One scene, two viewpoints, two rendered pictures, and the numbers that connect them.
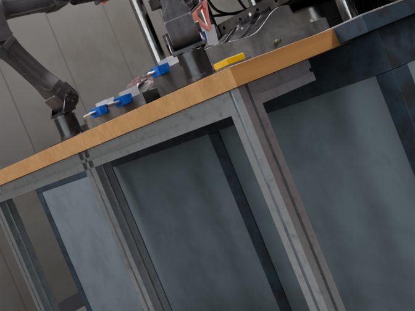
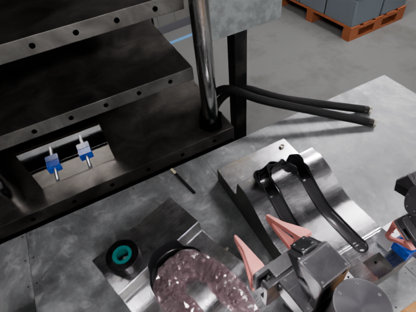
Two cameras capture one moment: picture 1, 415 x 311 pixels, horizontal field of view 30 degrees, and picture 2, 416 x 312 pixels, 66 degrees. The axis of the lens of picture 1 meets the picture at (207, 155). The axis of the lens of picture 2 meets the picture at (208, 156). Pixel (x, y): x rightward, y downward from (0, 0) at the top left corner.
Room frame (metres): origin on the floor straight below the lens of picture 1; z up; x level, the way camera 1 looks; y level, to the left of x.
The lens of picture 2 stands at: (2.47, 0.29, 1.65)
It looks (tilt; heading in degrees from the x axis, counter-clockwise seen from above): 48 degrees down; 283
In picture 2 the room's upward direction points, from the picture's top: 7 degrees counter-clockwise
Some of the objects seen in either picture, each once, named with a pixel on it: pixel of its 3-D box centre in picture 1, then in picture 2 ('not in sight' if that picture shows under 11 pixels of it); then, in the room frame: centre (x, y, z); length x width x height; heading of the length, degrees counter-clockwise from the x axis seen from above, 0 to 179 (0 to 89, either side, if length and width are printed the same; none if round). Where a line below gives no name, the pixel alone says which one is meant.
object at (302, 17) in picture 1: (301, 33); (57, 116); (3.25, -0.56, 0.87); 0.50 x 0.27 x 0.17; 125
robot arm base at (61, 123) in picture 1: (68, 127); not in sight; (2.21, 0.33, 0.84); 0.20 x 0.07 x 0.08; 40
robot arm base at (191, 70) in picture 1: (197, 66); not in sight; (1.76, -0.05, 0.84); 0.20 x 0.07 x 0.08; 40
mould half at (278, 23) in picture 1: (241, 47); (299, 207); (2.34, -0.22, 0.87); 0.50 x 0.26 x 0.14; 125
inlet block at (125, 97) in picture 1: (121, 101); not in sight; (2.33, 0.18, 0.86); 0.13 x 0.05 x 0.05; 142
